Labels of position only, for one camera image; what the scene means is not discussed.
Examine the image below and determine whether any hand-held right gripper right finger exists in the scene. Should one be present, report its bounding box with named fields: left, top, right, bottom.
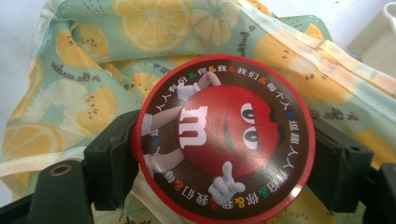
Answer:
left=305, top=119, right=375, bottom=215

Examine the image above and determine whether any white plastic tray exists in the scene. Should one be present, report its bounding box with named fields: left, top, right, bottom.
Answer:
left=347, top=1, right=396, bottom=79

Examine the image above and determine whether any lemon print fabric bag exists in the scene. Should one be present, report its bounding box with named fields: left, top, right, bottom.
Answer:
left=0, top=0, right=396, bottom=224

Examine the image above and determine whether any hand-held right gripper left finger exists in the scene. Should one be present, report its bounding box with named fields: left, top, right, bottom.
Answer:
left=82, top=108, right=142, bottom=212

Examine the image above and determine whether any white table mat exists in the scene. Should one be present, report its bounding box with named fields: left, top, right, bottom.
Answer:
left=0, top=0, right=396, bottom=203

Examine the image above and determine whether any round red candy tin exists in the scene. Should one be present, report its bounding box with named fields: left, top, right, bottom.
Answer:
left=130, top=52, right=317, bottom=224

